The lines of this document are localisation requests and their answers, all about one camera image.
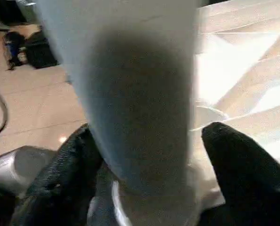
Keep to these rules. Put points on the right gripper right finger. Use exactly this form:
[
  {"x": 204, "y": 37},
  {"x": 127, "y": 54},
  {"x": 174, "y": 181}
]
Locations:
[{"x": 248, "y": 179}]

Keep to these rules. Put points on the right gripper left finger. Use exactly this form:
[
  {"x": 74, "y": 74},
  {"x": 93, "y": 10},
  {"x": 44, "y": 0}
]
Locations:
[{"x": 64, "y": 183}]

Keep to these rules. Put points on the white plastic table top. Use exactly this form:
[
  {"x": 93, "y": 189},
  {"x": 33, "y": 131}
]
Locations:
[{"x": 243, "y": 70}]

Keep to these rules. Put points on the white plastic table leg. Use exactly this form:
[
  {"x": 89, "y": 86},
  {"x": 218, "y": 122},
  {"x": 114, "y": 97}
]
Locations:
[{"x": 135, "y": 94}]

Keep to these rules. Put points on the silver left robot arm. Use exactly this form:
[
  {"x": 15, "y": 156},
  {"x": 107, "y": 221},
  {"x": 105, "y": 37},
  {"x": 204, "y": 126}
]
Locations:
[{"x": 12, "y": 164}]

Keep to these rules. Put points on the black equipment case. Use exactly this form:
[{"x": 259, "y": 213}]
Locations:
[{"x": 38, "y": 51}]

